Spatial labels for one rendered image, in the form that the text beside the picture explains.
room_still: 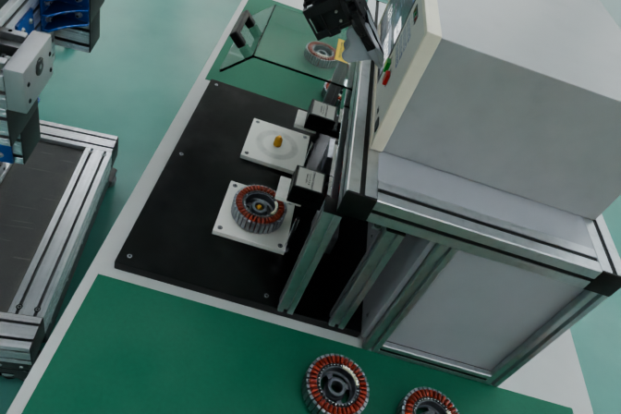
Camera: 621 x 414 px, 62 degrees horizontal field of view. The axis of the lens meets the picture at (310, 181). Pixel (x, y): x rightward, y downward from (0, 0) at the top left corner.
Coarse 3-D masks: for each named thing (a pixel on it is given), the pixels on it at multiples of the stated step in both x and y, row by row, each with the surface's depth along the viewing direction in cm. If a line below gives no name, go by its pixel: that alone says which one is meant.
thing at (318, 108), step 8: (312, 104) 118; (320, 104) 119; (328, 104) 120; (304, 112) 122; (312, 112) 116; (320, 112) 117; (328, 112) 118; (336, 112) 119; (296, 120) 119; (304, 120) 120; (312, 120) 116; (320, 120) 116; (328, 120) 116; (336, 120) 121; (304, 128) 118; (312, 128) 118; (320, 128) 117; (328, 128) 117; (336, 128) 118
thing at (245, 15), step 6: (246, 12) 110; (240, 18) 107; (246, 18) 108; (252, 18) 111; (240, 24) 105; (246, 24) 111; (252, 24) 111; (234, 30) 103; (240, 30) 105; (234, 36) 103; (240, 36) 104; (234, 42) 104; (240, 42) 104
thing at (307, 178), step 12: (300, 168) 101; (288, 180) 104; (300, 180) 99; (312, 180) 100; (324, 180) 101; (276, 192) 101; (288, 192) 100; (300, 192) 98; (312, 192) 98; (324, 192) 102; (300, 204) 100; (312, 204) 100; (348, 216) 100
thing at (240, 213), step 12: (240, 192) 106; (252, 192) 108; (264, 192) 109; (240, 204) 104; (252, 204) 106; (264, 204) 107; (276, 204) 107; (240, 216) 103; (252, 216) 103; (264, 216) 104; (276, 216) 105; (252, 228) 103; (264, 228) 103; (276, 228) 106
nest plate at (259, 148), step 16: (256, 128) 128; (272, 128) 130; (256, 144) 124; (272, 144) 126; (288, 144) 128; (304, 144) 130; (256, 160) 121; (272, 160) 122; (288, 160) 124; (304, 160) 125
